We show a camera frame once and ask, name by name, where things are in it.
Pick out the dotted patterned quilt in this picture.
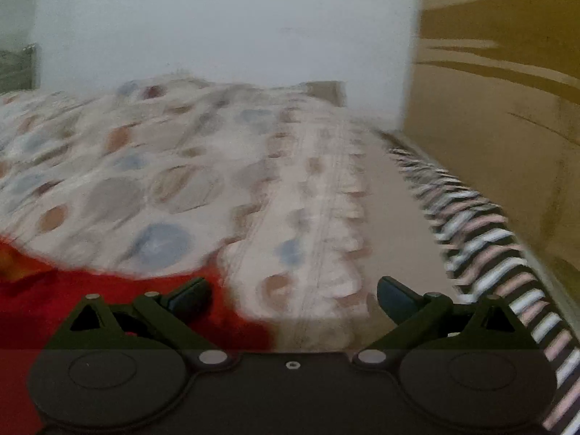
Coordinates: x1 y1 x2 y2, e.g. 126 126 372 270
0 75 458 354

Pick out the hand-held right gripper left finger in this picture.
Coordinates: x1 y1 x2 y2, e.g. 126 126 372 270
47 276 234 368

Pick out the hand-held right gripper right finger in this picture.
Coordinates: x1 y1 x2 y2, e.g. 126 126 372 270
353 275 547 368

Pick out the beige cloth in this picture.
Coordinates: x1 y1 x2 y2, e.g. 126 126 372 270
301 80 347 107

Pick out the metal bed headboard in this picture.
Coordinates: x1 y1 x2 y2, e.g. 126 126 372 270
0 43 39 94

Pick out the black white striped bed sheet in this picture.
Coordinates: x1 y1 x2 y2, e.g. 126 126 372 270
387 142 580 435

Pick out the plywood board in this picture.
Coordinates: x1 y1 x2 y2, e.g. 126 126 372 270
399 0 580 309

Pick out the red long-sleeved dress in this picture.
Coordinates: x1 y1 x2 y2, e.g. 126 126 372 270
0 233 277 435

